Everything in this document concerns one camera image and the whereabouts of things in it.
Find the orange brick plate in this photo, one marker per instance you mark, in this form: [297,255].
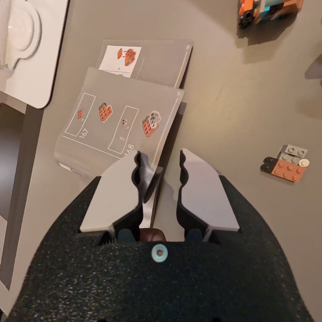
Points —
[289,171]

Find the black brick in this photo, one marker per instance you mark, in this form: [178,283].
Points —
[268,164]

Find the grey desk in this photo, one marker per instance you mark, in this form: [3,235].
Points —
[226,100]

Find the orange brick model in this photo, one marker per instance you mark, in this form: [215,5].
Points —
[271,10]

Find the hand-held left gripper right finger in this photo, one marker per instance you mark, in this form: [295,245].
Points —
[205,198]

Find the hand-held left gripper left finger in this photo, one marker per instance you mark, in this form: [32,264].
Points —
[113,201]

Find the grey hinge brick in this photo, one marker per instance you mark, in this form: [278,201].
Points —
[291,153]

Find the person's left hand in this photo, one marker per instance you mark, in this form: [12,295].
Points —
[152,235]

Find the grey instruction booklet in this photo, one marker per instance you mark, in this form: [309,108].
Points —
[113,118]

